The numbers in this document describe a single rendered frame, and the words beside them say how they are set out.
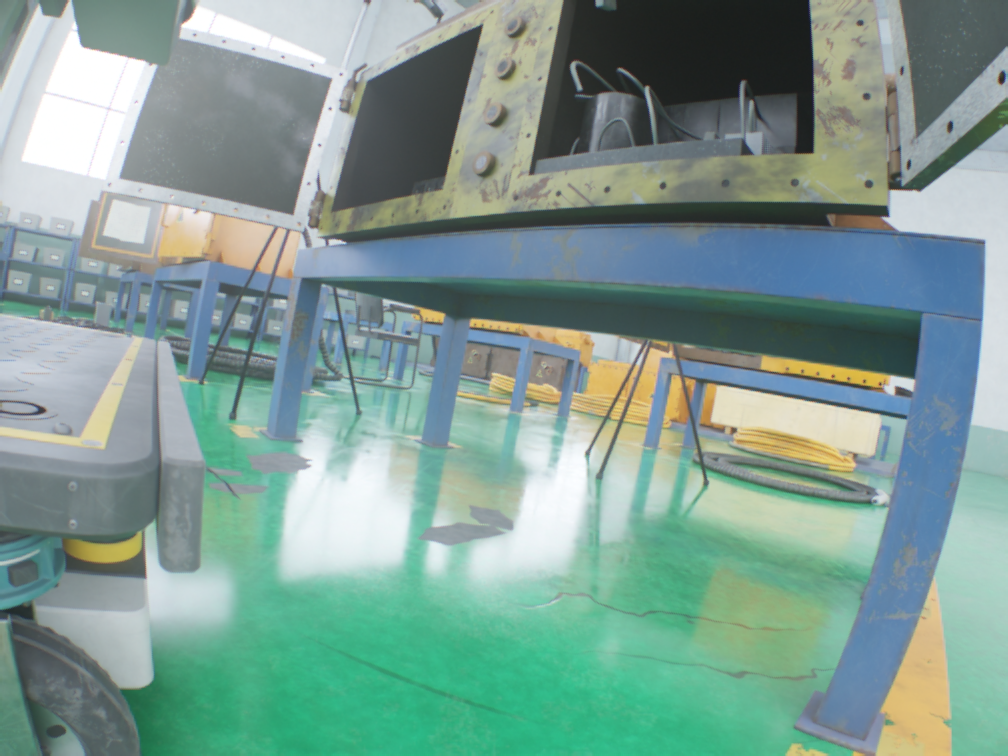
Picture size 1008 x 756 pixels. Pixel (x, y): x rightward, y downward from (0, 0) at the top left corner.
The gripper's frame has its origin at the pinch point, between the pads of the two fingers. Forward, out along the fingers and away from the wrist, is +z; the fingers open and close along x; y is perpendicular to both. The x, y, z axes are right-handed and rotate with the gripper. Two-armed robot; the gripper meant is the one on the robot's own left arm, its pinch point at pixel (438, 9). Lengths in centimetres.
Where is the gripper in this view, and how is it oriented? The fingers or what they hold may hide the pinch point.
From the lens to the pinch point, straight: 184.5
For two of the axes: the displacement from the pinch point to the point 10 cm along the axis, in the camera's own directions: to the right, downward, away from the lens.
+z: 5.4, 5.3, 6.6
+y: -4.7, 8.4, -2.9
